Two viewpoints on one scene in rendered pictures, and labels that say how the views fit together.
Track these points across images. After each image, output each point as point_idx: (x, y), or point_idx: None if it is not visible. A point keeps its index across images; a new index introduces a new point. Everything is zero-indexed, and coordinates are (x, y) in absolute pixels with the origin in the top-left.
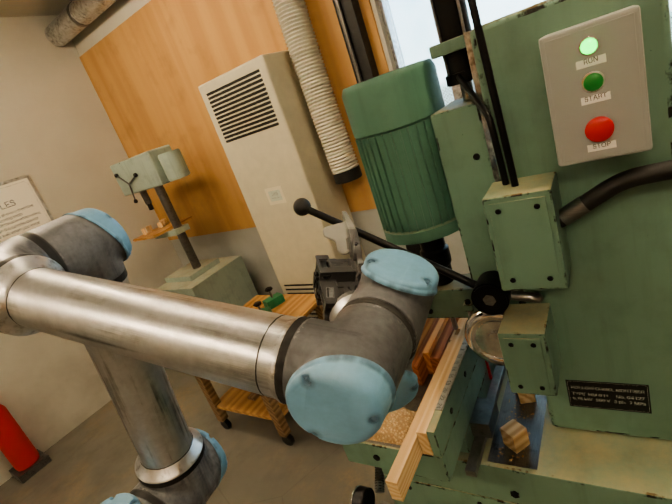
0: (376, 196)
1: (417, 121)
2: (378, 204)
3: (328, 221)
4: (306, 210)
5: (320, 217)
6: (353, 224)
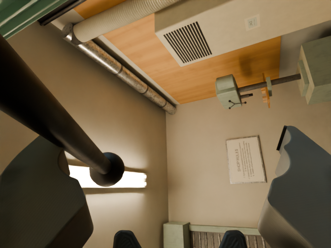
0: (12, 10)
1: None
2: (29, 0)
3: (92, 165)
4: (101, 175)
5: (96, 169)
6: (7, 165)
